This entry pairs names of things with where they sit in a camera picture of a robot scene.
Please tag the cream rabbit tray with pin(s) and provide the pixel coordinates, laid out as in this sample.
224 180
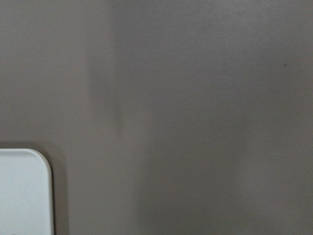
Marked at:
26 195

